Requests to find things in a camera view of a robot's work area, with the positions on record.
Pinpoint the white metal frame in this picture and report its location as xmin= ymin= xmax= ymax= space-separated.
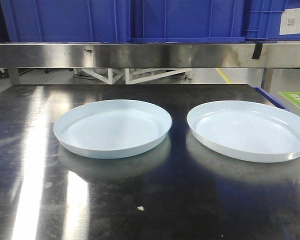
xmin=73 ymin=68 xmax=194 ymax=85

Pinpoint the white paper label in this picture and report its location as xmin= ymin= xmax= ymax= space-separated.
xmin=279 ymin=8 xmax=300 ymax=36

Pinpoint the large blue crate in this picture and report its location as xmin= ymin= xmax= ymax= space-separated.
xmin=0 ymin=0 xmax=130 ymax=44
xmin=130 ymin=0 xmax=245 ymax=43

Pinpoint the stainless steel upper shelf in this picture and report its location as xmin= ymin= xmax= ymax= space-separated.
xmin=0 ymin=41 xmax=300 ymax=86

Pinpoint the light blue plate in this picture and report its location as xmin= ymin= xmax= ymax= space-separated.
xmin=53 ymin=99 xmax=172 ymax=159
xmin=186 ymin=100 xmax=300 ymax=163

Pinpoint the large blue crate left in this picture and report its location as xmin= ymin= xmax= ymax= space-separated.
xmin=0 ymin=0 xmax=130 ymax=44

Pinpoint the large blue crate middle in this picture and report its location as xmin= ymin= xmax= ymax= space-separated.
xmin=130 ymin=0 xmax=245 ymax=43

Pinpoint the black tape strip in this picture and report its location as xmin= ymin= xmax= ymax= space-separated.
xmin=251 ymin=42 xmax=263 ymax=60

